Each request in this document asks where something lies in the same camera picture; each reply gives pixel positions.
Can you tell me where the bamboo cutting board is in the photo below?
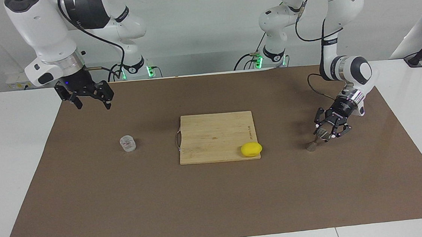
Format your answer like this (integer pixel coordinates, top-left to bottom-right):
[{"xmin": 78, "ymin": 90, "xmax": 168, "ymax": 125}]
[{"xmin": 173, "ymin": 110, "xmax": 262, "ymax": 166}]

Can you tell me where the yellow lemon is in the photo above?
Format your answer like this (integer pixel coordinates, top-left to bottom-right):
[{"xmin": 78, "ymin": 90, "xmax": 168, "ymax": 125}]
[{"xmin": 240, "ymin": 141, "xmax": 264, "ymax": 158}]

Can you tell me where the black left base cable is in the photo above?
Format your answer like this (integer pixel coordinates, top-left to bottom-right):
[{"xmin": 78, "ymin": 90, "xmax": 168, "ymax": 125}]
[{"xmin": 232, "ymin": 33, "xmax": 270, "ymax": 71}]

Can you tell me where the white slanted beam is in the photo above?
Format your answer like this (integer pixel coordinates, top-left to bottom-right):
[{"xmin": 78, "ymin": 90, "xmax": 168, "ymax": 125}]
[{"xmin": 386, "ymin": 0, "xmax": 422, "ymax": 59}]

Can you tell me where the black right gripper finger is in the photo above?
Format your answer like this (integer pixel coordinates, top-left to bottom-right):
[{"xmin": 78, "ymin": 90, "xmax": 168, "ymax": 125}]
[
  {"xmin": 55, "ymin": 84, "xmax": 83, "ymax": 111},
  {"xmin": 93, "ymin": 80, "xmax": 116, "ymax": 111}
]

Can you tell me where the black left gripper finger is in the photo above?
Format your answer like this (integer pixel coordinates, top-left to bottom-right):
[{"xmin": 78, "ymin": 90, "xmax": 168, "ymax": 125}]
[
  {"xmin": 325, "ymin": 122, "xmax": 353, "ymax": 140},
  {"xmin": 312, "ymin": 107, "xmax": 330, "ymax": 136}
]

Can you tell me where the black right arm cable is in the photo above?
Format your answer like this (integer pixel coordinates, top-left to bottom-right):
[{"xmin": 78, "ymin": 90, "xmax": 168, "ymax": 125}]
[{"xmin": 57, "ymin": 0, "xmax": 127, "ymax": 85}]

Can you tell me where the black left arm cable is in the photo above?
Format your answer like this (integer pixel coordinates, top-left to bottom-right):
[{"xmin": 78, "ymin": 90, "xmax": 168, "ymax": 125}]
[{"xmin": 292, "ymin": 0, "xmax": 349, "ymax": 104}]

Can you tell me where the steel double jigger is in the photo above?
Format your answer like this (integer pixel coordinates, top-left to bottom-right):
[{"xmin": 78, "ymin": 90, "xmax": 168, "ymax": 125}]
[{"xmin": 304, "ymin": 127, "xmax": 331, "ymax": 152}]

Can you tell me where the black base cable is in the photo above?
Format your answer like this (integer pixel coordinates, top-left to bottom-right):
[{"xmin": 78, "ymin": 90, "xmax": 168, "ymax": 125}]
[
  {"xmin": 107, "ymin": 63, "xmax": 125, "ymax": 82},
  {"xmin": 232, "ymin": 33, "xmax": 270, "ymax": 71}
]

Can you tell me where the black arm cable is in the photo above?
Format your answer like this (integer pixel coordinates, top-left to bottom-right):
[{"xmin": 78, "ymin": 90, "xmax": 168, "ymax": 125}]
[
  {"xmin": 292, "ymin": 0, "xmax": 349, "ymax": 104},
  {"xmin": 57, "ymin": 0, "xmax": 127, "ymax": 85}
]

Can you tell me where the small clear glass cup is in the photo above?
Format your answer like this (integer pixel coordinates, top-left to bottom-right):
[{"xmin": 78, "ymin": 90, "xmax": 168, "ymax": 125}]
[{"xmin": 119, "ymin": 135, "xmax": 137, "ymax": 153}]

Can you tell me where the black right base cable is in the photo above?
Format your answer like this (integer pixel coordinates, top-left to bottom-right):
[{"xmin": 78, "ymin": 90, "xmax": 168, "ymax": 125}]
[{"xmin": 107, "ymin": 63, "xmax": 125, "ymax": 82}]

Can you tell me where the brown table mat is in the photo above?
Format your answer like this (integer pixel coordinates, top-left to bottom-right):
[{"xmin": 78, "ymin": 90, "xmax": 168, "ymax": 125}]
[{"xmin": 0, "ymin": 56, "xmax": 422, "ymax": 237}]

